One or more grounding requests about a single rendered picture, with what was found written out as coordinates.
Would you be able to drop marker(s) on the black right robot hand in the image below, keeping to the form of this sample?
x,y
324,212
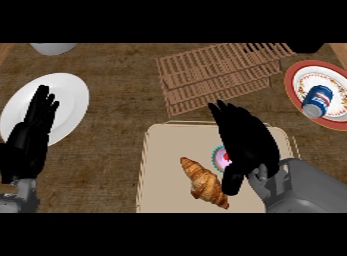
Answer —
x,y
244,140

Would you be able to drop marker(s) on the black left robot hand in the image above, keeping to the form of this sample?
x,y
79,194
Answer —
x,y
28,140

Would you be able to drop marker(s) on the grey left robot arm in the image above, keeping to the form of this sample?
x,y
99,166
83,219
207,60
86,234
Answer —
x,y
14,197

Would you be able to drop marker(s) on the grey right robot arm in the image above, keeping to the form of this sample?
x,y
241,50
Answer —
x,y
299,186

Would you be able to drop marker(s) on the pink cupcake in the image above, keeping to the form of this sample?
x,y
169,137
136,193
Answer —
x,y
222,159

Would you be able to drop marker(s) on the beige tray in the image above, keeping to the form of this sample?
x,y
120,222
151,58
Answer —
x,y
166,173

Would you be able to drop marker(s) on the white plate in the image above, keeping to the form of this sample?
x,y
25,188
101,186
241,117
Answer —
x,y
73,100

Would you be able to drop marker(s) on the brown croissant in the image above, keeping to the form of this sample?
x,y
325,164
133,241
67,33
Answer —
x,y
204,182

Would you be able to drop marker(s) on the blue can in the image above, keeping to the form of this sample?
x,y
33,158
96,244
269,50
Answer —
x,y
318,100

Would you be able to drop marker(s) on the red-rimmed patterned plate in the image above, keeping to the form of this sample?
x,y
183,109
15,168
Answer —
x,y
343,106

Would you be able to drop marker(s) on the pale grey bowl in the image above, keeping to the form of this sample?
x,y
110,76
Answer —
x,y
52,48

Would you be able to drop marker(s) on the black object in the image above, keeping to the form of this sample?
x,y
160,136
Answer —
x,y
303,47

